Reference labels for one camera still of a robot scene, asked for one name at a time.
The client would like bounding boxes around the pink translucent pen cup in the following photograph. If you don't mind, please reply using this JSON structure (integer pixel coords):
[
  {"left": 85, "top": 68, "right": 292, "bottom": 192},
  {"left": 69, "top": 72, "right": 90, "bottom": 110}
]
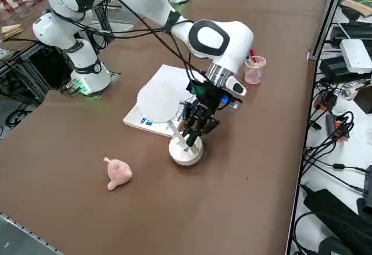
[{"left": 244, "top": 56, "right": 267, "bottom": 85}]

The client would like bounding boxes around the clipboard with white paper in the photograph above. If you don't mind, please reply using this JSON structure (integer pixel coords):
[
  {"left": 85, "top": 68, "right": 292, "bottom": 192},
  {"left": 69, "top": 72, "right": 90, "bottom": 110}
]
[{"left": 141, "top": 64, "right": 210, "bottom": 105}]

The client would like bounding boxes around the aluminium frame post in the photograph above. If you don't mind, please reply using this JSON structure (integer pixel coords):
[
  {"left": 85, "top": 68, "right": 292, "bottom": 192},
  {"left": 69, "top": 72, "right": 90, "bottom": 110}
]
[{"left": 307, "top": 0, "right": 351, "bottom": 62}]

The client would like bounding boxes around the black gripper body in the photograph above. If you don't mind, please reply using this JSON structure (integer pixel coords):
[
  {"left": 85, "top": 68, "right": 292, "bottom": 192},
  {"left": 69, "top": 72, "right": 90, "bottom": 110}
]
[{"left": 187, "top": 81, "right": 234, "bottom": 117}]

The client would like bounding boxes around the yellow layered sponge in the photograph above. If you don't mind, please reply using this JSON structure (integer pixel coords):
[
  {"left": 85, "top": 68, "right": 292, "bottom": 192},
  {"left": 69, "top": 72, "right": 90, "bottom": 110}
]
[{"left": 1, "top": 23, "right": 24, "bottom": 38}]

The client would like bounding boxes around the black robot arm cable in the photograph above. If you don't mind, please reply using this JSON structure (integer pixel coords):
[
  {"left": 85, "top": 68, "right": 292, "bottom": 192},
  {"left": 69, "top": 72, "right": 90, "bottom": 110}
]
[{"left": 91, "top": 0, "right": 210, "bottom": 89}]

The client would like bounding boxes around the wrist camera with blue plug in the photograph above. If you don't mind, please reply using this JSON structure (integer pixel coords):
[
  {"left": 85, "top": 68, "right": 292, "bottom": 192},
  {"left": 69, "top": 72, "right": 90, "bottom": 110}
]
[{"left": 220, "top": 94, "right": 243, "bottom": 110}]

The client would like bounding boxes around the white paperback book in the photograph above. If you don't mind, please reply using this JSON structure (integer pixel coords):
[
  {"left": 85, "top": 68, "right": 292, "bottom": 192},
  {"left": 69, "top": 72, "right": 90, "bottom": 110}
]
[{"left": 123, "top": 103, "right": 187, "bottom": 139}]

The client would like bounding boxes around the black flat electronics box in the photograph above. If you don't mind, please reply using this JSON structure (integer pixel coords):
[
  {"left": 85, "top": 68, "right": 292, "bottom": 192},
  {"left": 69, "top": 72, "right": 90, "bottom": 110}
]
[{"left": 330, "top": 22, "right": 372, "bottom": 49}]

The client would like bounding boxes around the pink plush toy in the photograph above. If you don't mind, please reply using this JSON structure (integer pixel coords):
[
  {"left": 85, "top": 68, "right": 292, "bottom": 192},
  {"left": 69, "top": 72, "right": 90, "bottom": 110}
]
[{"left": 103, "top": 157, "right": 134, "bottom": 192}]

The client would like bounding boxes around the aluminium table edge rail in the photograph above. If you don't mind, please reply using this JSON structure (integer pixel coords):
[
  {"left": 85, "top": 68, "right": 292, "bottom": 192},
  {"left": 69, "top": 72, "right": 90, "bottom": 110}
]
[{"left": 0, "top": 211, "right": 63, "bottom": 255}]

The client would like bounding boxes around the black power adapter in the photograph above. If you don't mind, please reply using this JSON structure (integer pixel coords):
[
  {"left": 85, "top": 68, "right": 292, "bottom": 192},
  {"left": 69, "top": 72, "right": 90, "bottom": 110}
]
[{"left": 319, "top": 55, "right": 372, "bottom": 84}]

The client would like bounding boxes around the white foldable desk lamp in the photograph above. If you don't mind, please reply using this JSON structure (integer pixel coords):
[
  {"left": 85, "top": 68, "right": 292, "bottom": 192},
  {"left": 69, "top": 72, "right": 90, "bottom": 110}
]
[{"left": 136, "top": 82, "right": 204, "bottom": 167}]

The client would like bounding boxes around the yellow-green ruler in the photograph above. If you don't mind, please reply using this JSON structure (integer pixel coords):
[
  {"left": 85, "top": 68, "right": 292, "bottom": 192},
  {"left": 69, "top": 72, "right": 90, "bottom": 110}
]
[{"left": 246, "top": 60, "right": 266, "bottom": 74}]

